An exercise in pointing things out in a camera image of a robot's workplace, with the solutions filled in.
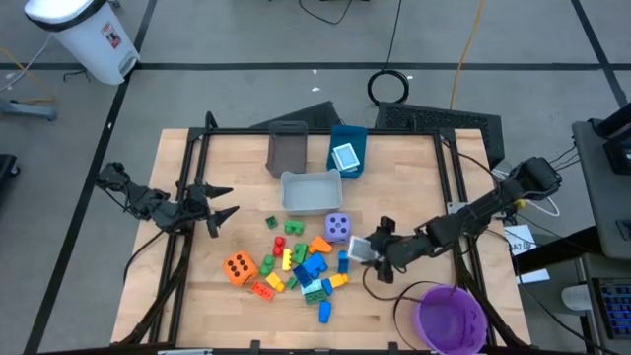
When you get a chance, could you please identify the white paper sheet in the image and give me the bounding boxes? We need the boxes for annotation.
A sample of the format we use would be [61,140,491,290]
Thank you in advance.
[517,268,551,285]

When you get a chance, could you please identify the dark grey flat panel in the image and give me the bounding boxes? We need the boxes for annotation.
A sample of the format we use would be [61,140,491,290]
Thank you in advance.
[249,101,344,130]

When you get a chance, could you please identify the teal card pack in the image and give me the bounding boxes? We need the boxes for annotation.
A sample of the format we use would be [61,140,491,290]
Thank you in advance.
[330,147,360,174]

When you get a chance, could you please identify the black perforated panel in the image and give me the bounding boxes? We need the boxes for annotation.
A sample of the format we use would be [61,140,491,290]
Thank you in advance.
[374,102,507,169]

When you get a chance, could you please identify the purple bowl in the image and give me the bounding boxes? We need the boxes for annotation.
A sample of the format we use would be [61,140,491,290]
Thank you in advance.
[392,280,489,355]

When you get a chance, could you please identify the black table frame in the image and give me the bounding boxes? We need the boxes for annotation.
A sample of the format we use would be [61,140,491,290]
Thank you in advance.
[115,110,533,355]

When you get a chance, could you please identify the dark translucent grey bin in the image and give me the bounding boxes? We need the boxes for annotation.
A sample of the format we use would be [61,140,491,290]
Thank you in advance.
[264,119,310,179]

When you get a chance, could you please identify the white printed label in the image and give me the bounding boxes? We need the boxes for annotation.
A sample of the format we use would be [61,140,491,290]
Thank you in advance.
[503,224,538,256]

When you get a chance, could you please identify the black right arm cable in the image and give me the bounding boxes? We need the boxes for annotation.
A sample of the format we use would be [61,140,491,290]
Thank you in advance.
[441,139,497,177]

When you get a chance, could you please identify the white card pack grey print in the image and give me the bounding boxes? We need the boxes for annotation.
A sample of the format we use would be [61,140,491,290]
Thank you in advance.
[347,235,381,263]

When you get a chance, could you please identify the black floor cable loop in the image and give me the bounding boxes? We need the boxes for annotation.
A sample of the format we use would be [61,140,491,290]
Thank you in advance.
[298,0,354,26]

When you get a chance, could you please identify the blue plastic bin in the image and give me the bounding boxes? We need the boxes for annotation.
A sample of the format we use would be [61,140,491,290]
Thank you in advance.
[326,123,370,179]

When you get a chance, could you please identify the grey stand foot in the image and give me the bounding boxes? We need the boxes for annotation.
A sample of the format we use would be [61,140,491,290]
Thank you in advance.
[0,98,58,122]

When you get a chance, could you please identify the yellow hanging cable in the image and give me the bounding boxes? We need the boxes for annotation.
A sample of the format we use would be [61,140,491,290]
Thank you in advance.
[449,0,487,110]

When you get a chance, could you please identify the computer keyboard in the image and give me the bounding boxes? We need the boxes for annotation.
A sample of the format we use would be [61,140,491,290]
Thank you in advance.
[591,276,631,341]

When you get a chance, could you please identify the black device on cart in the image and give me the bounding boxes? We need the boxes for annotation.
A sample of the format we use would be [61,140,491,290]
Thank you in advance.
[594,101,631,177]

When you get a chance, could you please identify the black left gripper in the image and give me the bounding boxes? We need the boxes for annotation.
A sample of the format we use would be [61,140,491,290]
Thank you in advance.
[177,182,241,239]

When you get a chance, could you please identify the grey cart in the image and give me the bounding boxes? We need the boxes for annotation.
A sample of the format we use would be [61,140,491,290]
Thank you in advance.
[571,117,631,262]

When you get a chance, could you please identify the large green flat-stud brick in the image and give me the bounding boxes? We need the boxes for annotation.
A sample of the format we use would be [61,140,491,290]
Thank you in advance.
[304,288,330,306]

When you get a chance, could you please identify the black coiled floor cable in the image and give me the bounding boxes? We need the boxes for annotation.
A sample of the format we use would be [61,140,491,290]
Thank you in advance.
[366,0,411,107]

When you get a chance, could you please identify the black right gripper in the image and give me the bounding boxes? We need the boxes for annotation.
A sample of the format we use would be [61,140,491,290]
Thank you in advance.
[367,215,421,285]

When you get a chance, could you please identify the dark blue block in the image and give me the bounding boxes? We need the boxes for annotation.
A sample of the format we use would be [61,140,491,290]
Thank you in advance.
[292,264,314,288]

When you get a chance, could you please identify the white pedal trash bin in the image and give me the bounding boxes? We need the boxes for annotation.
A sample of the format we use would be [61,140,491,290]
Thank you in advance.
[23,0,142,87]

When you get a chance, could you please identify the white cables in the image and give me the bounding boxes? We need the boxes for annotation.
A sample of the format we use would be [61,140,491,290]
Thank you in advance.
[490,167,562,218]

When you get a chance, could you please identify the orange foam die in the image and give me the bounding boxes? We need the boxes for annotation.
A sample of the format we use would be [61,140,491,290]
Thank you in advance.
[222,249,260,287]

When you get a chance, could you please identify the red-orange flat brick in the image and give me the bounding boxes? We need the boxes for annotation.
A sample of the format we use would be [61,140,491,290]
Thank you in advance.
[250,281,275,302]

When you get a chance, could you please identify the large blue notched block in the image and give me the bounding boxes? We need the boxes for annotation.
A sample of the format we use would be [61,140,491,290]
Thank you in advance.
[301,252,329,278]

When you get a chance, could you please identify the orange sloped block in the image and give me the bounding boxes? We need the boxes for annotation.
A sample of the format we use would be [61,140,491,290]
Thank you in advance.
[308,235,334,255]

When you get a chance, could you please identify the purple foam die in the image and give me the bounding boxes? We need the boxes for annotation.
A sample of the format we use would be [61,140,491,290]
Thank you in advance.
[323,212,353,244]

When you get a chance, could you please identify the black floor equipment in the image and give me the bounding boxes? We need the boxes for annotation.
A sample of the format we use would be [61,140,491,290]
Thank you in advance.
[0,153,21,198]

